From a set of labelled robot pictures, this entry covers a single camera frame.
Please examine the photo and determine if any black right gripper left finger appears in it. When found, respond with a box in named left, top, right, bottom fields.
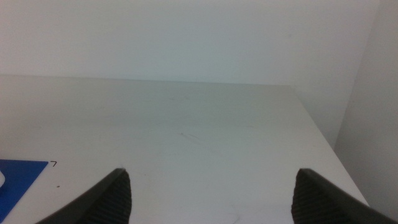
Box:
left=35, top=167, right=132, bottom=224

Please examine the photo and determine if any blue rectangular mat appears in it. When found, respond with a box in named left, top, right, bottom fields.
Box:
left=0, top=159, right=49, bottom=222

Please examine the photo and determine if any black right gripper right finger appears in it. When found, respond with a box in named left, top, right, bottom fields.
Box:
left=290, top=168, right=398, bottom=224

